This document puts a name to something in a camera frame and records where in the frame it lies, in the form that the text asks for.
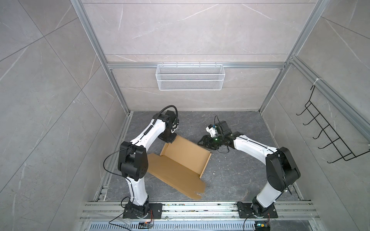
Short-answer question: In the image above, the brown cardboard box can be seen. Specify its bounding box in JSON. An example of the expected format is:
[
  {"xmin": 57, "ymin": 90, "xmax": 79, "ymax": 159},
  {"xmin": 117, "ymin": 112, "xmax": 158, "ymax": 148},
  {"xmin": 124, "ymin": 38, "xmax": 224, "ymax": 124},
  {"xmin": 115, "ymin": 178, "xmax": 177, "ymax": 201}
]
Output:
[{"xmin": 147, "ymin": 135, "xmax": 212, "ymax": 200}]

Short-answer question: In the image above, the aluminium mounting rail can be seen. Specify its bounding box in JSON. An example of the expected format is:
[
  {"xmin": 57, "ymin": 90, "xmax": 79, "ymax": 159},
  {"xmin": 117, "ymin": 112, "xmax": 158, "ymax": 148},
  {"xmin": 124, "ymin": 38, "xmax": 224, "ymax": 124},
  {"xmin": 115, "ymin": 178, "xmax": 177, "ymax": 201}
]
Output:
[{"xmin": 78, "ymin": 201, "xmax": 320, "ymax": 221}]

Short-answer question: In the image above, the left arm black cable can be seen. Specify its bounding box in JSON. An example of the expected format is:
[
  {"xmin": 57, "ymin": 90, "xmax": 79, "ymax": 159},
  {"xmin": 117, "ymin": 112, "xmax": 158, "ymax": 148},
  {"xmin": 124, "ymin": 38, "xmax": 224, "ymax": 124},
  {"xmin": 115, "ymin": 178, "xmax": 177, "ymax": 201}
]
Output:
[{"xmin": 152, "ymin": 105, "xmax": 179, "ymax": 125}]

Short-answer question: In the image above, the white wire mesh basket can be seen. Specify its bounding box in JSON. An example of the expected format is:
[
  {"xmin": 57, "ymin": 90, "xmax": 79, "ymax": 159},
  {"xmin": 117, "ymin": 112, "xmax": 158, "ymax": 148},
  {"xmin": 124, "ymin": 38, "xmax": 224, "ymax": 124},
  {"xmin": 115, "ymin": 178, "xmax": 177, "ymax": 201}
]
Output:
[{"xmin": 156, "ymin": 64, "xmax": 225, "ymax": 91}]

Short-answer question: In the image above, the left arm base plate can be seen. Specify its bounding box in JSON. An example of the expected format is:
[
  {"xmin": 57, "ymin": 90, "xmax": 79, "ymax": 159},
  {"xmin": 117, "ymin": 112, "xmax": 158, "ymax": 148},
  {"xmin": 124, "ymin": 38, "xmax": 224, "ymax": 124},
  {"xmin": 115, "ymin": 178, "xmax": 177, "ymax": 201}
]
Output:
[{"xmin": 122, "ymin": 203, "xmax": 163, "ymax": 219}]

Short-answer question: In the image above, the black wire hook rack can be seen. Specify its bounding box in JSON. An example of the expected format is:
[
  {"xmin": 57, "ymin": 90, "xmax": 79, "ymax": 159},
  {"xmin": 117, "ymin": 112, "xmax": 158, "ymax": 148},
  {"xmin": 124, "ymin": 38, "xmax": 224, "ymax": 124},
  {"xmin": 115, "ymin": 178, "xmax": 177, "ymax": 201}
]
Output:
[{"xmin": 296, "ymin": 86, "xmax": 370, "ymax": 164}]

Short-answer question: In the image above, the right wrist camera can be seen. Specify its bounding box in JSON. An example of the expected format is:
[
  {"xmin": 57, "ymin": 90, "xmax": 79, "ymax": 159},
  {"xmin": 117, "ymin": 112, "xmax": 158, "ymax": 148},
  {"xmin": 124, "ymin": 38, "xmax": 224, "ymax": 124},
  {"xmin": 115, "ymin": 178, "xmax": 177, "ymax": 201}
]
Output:
[{"xmin": 206, "ymin": 125, "xmax": 219, "ymax": 138}]

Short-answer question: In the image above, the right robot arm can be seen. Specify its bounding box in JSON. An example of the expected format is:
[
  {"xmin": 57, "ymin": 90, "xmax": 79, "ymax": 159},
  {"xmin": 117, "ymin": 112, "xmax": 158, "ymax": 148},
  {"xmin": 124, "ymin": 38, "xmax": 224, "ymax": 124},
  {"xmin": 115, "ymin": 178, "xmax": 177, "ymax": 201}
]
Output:
[{"xmin": 198, "ymin": 121, "xmax": 301, "ymax": 217}]

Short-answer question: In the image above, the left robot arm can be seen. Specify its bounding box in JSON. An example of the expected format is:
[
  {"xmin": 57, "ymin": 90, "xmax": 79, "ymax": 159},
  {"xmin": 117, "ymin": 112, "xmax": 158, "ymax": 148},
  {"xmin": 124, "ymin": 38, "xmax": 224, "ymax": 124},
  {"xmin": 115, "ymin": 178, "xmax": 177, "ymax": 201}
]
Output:
[{"xmin": 117, "ymin": 105, "xmax": 179, "ymax": 218}]

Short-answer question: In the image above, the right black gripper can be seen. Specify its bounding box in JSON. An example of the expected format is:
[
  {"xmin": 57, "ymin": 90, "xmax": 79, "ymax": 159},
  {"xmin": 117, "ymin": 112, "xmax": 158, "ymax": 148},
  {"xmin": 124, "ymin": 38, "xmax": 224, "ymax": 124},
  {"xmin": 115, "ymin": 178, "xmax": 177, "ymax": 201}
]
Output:
[{"xmin": 198, "ymin": 135, "xmax": 225, "ymax": 150}]

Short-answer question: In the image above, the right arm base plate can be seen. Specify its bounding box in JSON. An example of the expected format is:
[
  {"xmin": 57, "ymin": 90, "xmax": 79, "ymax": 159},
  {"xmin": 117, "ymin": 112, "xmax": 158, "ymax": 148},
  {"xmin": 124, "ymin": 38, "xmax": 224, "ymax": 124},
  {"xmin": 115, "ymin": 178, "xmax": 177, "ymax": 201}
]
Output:
[{"xmin": 236, "ymin": 202, "xmax": 278, "ymax": 218}]

